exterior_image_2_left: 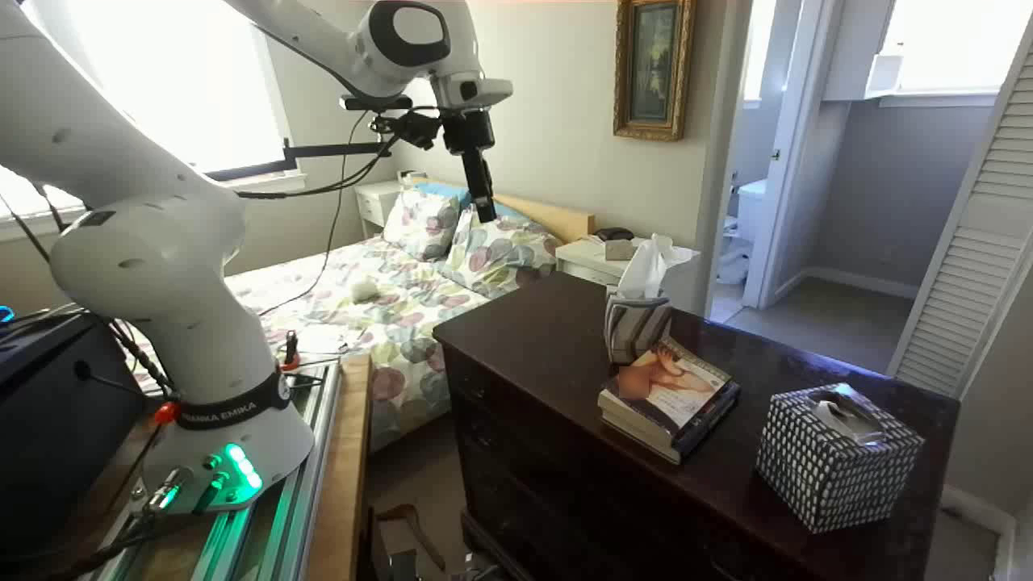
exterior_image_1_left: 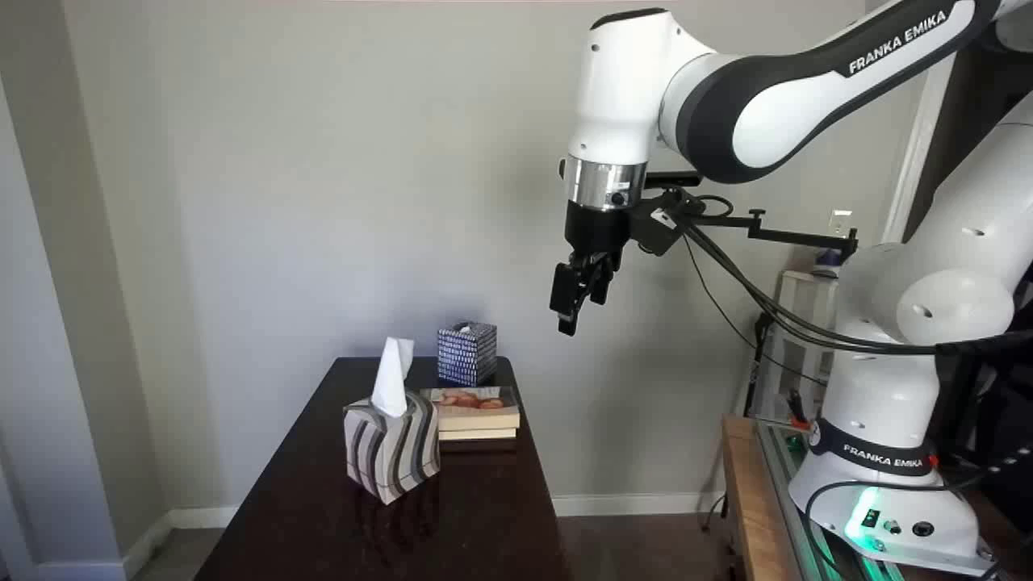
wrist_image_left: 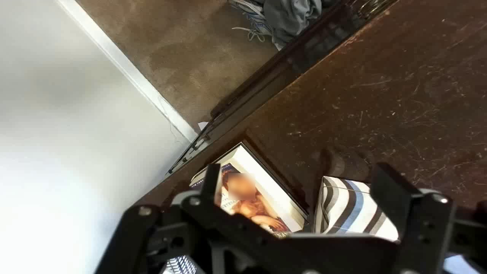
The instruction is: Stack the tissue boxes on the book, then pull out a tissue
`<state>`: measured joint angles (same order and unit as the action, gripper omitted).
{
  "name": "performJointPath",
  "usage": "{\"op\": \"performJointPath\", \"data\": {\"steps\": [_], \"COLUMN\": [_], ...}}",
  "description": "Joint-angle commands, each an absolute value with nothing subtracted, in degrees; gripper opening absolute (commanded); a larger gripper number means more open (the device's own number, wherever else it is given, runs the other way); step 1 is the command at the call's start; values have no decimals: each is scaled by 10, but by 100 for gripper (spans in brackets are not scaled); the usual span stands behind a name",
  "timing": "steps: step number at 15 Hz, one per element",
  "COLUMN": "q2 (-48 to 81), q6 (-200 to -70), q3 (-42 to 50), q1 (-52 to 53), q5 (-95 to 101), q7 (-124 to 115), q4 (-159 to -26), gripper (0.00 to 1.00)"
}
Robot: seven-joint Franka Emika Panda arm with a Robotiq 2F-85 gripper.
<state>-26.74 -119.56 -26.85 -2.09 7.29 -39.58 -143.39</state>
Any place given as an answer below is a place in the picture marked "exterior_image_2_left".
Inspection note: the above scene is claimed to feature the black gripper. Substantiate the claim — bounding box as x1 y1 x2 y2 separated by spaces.
438 107 502 224

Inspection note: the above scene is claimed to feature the long white tissue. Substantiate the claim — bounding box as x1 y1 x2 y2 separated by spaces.
616 233 704 307

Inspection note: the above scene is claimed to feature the black white patterned tissue box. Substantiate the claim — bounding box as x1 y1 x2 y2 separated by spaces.
753 379 931 540

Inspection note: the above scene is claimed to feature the thick book with cream pages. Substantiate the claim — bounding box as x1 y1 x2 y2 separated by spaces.
594 388 704 466

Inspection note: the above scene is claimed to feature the dark blue book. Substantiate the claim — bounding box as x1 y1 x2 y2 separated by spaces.
644 377 746 457

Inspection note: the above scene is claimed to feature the folded tissue in patterned box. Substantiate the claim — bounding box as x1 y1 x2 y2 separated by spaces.
815 389 880 436

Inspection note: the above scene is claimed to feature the large floral pillow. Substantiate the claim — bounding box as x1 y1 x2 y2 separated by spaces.
438 203 566 301

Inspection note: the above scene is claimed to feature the floral pillow with blue trim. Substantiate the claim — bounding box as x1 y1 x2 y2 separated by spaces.
381 177 474 263

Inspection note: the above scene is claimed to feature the white bedside table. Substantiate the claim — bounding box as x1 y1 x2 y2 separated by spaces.
353 177 407 233

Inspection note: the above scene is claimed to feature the white nightstand with items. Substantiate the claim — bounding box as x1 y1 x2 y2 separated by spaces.
551 228 648 290

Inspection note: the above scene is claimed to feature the bed with floral bedding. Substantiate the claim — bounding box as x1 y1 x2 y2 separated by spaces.
221 175 594 450

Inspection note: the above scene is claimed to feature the gold framed picture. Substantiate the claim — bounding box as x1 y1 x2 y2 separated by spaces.
612 0 697 146

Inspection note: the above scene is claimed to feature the dark wooden dresser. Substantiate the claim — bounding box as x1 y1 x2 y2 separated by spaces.
434 271 964 581

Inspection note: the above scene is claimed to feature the small dark red bottle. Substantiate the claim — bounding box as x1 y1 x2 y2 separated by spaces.
278 328 306 373

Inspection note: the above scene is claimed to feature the wooden workbench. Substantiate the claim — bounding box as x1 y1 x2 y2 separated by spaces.
303 352 374 581

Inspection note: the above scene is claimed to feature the white room door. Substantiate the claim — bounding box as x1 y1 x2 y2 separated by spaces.
740 0 857 314

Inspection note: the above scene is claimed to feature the brown cardboard box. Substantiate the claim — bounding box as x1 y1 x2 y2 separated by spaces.
367 500 453 581

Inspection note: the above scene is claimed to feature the black equipment case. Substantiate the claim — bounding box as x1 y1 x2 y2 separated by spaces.
0 308 155 563

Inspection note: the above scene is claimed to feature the white louvered closet door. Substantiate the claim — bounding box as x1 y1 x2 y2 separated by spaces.
886 18 1033 402

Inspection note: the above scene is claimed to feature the black bar-shaped camera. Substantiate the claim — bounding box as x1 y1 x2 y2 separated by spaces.
338 91 418 115

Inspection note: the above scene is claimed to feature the thin black camera cable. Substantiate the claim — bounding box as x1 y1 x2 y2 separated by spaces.
257 108 372 323

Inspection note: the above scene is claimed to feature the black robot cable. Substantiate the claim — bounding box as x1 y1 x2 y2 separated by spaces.
237 131 404 203

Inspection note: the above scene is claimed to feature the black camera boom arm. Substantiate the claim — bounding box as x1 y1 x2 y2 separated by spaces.
204 131 398 182

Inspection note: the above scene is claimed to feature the aluminium mounting rail frame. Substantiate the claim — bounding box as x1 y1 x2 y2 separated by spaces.
97 357 350 581

